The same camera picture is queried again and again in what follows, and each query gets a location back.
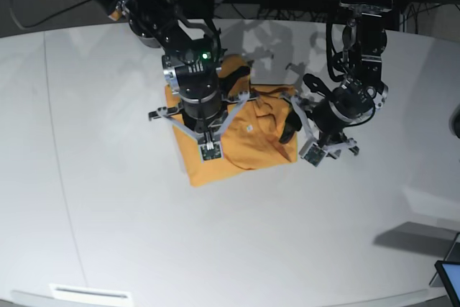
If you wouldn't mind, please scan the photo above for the white label strip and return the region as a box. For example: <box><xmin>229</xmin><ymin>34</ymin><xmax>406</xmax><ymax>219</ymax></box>
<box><xmin>49</xmin><ymin>283</ymin><xmax>132</xmax><ymax>300</ymax></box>

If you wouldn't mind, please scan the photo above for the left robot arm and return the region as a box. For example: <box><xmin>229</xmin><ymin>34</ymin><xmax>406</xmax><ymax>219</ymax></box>
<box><xmin>280</xmin><ymin>0</ymin><xmax>393</xmax><ymax>167</ymax></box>

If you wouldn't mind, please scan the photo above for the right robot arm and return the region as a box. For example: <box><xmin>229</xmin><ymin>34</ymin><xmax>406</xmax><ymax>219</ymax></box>
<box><xmin>94</xmin><ymin>0</ymin><xmax>257</xmax><ymax>161</ymax></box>

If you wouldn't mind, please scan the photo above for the yellow T-shirt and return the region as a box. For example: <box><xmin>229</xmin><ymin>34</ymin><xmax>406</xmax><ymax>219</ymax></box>
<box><xmin>173</xmin><ymin>55</ymin><xmax>298</xmax><ymax>187</ymax></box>

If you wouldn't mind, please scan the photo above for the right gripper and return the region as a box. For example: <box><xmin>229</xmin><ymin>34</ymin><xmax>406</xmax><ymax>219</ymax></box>
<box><xmin>148</xmin><ymin>89</ymin><xmax>258</xmax><ymax>162</ymax></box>

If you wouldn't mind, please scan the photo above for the tablet screen on stand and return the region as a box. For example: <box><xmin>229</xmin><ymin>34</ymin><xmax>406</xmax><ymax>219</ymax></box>
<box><xmin>429</xmin><ymin>233</ymin><xmax>459</xmax><ymax>307</ymax></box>

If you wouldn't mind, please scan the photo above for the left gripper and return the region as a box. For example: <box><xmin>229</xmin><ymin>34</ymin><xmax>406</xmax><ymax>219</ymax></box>
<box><xmin>279</xmin><ymin>93</ymin><xmax>359</xmax><ymax>167</ymax></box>

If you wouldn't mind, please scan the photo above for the dark round object at edge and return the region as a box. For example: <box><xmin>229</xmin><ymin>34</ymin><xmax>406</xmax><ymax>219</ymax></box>
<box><xmin>449</xmin><ymin>106</ymin><xmax>460</xmax><ymax>138</ymax></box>

